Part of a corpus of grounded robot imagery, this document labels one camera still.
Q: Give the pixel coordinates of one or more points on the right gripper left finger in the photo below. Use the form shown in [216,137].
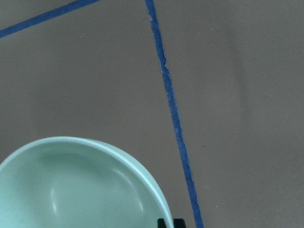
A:
[161,223]

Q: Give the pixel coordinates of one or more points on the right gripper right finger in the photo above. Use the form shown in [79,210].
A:
[179,223]

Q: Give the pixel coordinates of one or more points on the mint green bowl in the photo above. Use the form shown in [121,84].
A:
[68,182]

